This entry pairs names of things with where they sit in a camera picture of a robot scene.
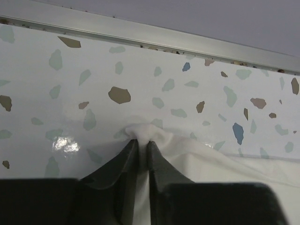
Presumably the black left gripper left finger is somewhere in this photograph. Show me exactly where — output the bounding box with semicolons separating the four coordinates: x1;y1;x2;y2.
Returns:
79;140;138;225

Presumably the white floral print t-shirt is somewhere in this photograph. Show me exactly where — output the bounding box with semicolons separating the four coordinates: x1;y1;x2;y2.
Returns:
125;124;300;225

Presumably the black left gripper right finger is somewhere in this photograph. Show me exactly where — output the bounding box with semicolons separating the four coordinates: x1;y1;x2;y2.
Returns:
147;141;194;225

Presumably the aluminium table frame rail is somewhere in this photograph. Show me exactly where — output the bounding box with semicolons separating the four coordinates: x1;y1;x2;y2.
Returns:
0;15;300;75

